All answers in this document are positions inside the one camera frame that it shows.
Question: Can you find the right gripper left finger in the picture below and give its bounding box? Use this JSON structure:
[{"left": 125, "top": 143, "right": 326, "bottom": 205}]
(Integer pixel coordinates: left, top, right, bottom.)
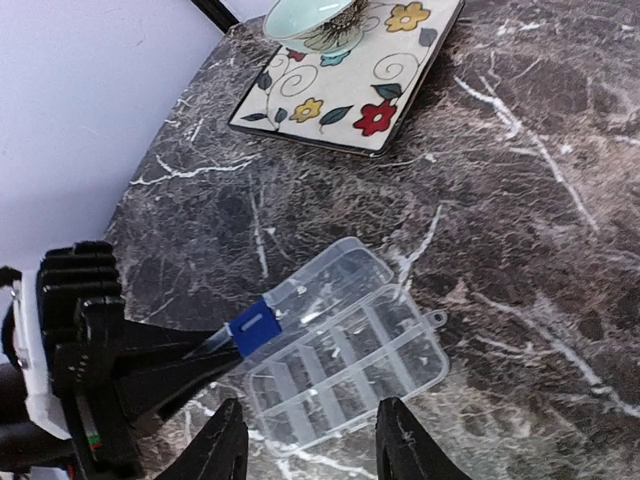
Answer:
[{"left": 157, "top": 399, "right": 249, "bottom": 480}]

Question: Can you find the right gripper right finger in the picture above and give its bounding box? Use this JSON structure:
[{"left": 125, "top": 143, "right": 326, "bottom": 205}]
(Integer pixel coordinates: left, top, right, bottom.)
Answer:
[{"left": 375, "top": 397, "right": 470, "bottom": 480}]

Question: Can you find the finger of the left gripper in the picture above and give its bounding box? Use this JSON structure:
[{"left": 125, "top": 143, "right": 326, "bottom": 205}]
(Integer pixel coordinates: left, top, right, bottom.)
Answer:
[
  {"left": 114, "top": 321, "right": 240, "bottom": 373},
  {"left": 119, "top": 357, "right": 235, "bottom": 423}
]

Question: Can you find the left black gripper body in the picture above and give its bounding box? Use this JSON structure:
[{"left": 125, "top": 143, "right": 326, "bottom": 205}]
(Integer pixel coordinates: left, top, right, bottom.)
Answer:
[{"left": 0, "top": 241, "right": 146, "bottom": 480}]

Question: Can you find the clear plastic pill organizer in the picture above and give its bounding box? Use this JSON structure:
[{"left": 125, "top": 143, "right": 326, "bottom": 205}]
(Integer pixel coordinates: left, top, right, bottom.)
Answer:
[{"left": 230, "top": 237, "right": 449, "bottom": 456}]

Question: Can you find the green ceramic bowl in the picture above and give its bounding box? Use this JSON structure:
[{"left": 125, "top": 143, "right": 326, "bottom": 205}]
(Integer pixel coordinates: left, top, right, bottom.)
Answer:
[{"left": 262, "top": 0, "right": 370, "bottom": 55}]

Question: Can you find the floral square plate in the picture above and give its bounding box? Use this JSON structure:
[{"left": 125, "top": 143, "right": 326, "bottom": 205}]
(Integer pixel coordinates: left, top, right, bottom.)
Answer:
[{"left": 228, "top": 1, "right": 464, "bottom": 157}]

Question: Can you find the left black frame post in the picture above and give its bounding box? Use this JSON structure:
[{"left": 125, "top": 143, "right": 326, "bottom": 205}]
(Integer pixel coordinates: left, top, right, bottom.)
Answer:
[{"left": 191, "top": 0, "right": 240, "bottom": 33}]

